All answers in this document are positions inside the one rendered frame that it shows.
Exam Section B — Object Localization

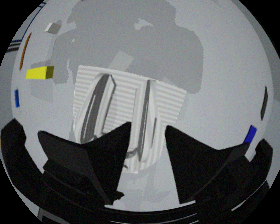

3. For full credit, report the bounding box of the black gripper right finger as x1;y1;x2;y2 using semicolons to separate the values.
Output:
165;125;250;204

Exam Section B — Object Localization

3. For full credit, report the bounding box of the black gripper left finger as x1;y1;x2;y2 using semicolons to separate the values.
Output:
38;121;132;205

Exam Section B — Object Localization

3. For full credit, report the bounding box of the yellow flat bar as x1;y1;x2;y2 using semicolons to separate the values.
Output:
26;65;54;80

